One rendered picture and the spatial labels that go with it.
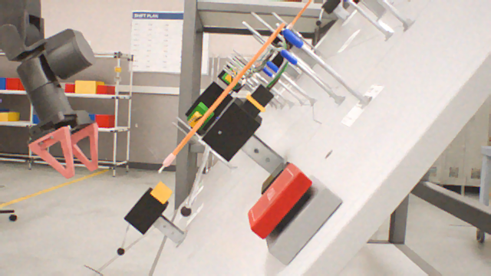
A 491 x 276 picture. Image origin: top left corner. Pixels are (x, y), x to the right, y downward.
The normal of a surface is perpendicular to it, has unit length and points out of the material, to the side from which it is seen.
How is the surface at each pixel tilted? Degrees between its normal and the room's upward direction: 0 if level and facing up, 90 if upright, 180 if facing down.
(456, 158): 90
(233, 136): 98
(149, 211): 90
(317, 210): 90
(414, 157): 90
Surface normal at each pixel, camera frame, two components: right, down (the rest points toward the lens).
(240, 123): -0.08, 0.21
